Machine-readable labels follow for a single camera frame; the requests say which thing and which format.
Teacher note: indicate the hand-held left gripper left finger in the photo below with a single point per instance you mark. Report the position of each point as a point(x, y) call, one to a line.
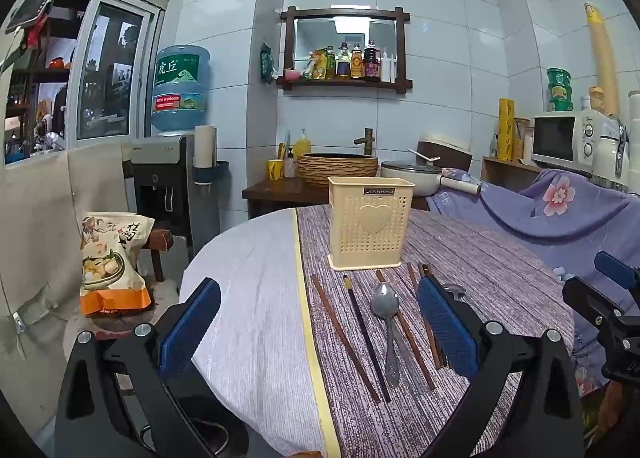
point(192, 328)

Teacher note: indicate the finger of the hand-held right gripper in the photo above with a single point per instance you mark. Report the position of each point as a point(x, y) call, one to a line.
point(590, 298)
point(617, 270)

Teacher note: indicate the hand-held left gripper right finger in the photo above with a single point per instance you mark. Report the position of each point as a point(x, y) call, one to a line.
point(445, 333)

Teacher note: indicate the brown wooden chopstick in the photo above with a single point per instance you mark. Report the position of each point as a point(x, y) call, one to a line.
point(417, 358)
point(411, 273)
point(345, 338)

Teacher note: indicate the metal spoon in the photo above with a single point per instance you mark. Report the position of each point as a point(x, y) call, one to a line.
point(385, 303)
point(455, 292)

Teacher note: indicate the black chopstick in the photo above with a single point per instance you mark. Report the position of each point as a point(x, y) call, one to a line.
point(426, 270)
point(365, 335)

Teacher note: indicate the cream plastic utensil holder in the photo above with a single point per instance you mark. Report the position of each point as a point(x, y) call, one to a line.
point(370, 238)

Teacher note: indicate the pale lilac tablecloth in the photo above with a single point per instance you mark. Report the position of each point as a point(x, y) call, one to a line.
point(250, 313)

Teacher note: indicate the purple striped tablecloth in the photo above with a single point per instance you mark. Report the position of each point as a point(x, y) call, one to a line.
point(500, 288)

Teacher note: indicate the purple floral blanket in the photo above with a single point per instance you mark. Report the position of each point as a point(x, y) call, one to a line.
point(550, 223)

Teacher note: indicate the printed snack bag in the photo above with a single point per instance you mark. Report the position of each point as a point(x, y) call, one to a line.
point(112, 263)

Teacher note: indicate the white kettle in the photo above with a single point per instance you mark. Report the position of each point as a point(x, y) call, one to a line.
point(607, 158)

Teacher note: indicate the white microwave oven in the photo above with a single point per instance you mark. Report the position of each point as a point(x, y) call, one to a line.
point(552, 138)

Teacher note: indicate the light wooden cabinet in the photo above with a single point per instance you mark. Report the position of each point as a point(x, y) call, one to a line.
point(505, 171)

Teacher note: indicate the grey water dispenser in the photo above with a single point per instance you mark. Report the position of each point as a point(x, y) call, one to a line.
point(165, 178)

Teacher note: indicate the blue roll holder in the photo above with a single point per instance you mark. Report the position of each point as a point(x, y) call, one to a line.
point(210, 174)

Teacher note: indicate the dark wooden counter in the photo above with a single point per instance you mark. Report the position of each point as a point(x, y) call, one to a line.
point(280, 195)

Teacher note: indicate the white lidded pan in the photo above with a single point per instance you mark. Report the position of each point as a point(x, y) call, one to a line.
point(410, 178)

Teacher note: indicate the orange lidded jar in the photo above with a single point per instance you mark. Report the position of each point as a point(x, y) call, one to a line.
point(597, 101)

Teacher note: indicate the green instant noodle bowl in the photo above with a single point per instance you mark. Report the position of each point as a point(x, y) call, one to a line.
point(561, 105)
point(559, 91)
point(558, 76)

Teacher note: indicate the white ladle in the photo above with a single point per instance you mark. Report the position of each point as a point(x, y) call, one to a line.
point(422, 156)

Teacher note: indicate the yellow patterned roll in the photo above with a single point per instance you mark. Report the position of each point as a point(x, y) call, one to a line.
point(506, 131)

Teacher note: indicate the yellow cup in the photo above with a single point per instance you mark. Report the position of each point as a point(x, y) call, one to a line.
point(276, 170)

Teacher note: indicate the brown white rice cooker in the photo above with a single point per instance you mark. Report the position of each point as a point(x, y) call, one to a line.
point(450, 151)

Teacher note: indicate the beige cloth cover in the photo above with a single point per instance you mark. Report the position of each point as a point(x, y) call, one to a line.
point(40, 218)

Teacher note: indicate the small pink bottle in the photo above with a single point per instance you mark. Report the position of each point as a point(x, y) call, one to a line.
point(290, 166)

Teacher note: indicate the woven wicker basin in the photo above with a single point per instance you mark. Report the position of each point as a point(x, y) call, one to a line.
point(337, 169)

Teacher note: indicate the bronze faucet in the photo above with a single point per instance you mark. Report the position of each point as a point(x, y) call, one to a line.
point(367, 141)

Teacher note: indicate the yellow soap pump bottle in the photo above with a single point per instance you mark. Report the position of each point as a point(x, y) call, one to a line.
point(302, 146)

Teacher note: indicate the large cream rolled mat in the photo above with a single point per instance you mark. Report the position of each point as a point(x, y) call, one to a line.
point(602, 53)

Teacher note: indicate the blue water jug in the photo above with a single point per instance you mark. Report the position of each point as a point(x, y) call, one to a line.
point(180, 88)

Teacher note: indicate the sliding window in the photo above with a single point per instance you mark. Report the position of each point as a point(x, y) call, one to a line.
point(115, 73)

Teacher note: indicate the white plastic bottle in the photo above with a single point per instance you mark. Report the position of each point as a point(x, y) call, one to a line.
point(387, 68)

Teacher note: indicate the pink bowl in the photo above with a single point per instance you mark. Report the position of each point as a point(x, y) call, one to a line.
point(291, 75)

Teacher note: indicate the green hanging packet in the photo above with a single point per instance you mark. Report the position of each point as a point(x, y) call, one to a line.
point(265, 63)

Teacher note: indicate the dark soy sauce bottle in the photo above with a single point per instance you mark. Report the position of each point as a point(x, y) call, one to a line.
point(371, 63)

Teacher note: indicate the orange label sauce bottle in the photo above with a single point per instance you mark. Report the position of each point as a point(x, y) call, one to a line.
point(356, 63)

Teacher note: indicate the yellow seasoning pouch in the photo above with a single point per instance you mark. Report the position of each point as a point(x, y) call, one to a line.
point(314, 67)

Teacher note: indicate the dark capped sauce bottle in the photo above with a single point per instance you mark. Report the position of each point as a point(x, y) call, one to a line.
point(343, 63)

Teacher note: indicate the yellow green oil bottle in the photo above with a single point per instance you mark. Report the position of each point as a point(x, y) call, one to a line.
point(330, 66)

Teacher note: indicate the wooden framed mirror shelf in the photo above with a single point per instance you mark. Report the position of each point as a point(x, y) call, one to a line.
point(345, 13)

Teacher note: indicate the red artificial flower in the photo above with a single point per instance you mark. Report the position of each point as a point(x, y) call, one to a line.
point(36, 31)

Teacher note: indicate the mounted phone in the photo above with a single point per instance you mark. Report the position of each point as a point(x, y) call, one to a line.
point(32, 6)

